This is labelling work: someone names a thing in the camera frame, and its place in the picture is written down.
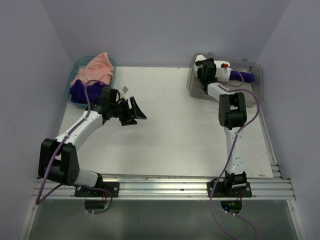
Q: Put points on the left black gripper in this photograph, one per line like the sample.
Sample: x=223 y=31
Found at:
x=138 y=114

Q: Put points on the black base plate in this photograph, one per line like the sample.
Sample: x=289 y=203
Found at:
x=221 y=191
x=107 y=189

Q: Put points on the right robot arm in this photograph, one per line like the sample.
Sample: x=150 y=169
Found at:
x=232 y=115

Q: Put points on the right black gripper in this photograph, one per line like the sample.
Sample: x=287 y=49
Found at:
x=198 y=63

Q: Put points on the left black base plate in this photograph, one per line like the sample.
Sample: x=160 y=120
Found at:
x=107 y=189

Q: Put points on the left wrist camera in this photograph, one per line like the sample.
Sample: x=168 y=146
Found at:
x=123 y=90

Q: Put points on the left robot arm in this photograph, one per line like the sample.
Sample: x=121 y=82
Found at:
x=58 y=160

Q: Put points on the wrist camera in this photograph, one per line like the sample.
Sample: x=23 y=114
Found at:
x=123 y=90
x=223 y=71

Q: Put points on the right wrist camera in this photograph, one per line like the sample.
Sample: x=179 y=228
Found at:
x=223 y=71

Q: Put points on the white towel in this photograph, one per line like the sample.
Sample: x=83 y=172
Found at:
x=199 y=59

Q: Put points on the purple towel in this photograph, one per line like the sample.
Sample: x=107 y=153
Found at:
x=82 y=91
x=239 y=76

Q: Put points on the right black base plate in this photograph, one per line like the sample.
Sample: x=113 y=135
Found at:
x=221 y=191

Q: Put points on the aluminium mounting rail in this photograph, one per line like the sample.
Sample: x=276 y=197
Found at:
x=194 y=188

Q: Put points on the pink towel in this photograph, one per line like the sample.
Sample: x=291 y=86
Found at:
x=99 y=68

